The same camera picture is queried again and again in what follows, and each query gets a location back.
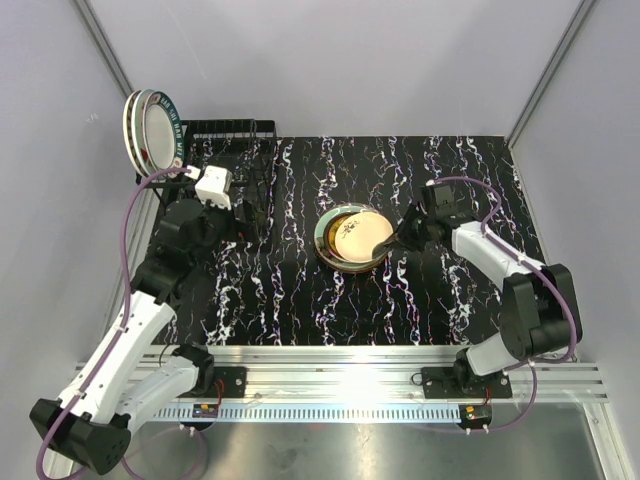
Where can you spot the white plate dark green rim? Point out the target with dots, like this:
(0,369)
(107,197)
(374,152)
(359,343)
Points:
(162,132)

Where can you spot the left aluminium frame post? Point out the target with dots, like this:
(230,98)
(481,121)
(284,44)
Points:
(103,45)

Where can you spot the small cream floral plate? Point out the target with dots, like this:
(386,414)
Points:
(359,234)

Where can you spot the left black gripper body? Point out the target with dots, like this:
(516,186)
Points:
(221,225)

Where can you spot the right aluminium frame post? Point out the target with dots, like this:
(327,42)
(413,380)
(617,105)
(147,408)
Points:
(560,52)

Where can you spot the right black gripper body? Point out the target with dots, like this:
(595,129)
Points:
(414,232)

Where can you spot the black wire dish rack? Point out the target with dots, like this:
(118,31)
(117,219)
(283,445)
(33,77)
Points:
(245,147)

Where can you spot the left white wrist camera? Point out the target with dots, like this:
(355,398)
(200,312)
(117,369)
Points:
(212,185)

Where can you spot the stack of remaining plates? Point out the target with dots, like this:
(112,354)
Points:
(324,239)

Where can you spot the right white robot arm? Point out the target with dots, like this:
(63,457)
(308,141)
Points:
(539,319)

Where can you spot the aluminium frame post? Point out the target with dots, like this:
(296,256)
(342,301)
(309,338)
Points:
(560,52)
(103,45)

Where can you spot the black marble pattern mat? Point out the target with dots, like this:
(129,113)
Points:
(277,292)

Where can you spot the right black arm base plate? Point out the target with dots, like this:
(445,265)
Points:
(447,383)

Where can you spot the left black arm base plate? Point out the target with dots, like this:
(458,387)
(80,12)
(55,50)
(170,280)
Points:
(229,381)

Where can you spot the white slotted cable duct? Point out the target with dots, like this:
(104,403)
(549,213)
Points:
(426,413)

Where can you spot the white plate watermelon pattern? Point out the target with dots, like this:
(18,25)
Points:
(136,124)

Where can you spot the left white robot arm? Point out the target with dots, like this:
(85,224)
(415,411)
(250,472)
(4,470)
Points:
(93,420)

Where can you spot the aluminium mounting rail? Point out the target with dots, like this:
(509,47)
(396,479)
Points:
(372,374)

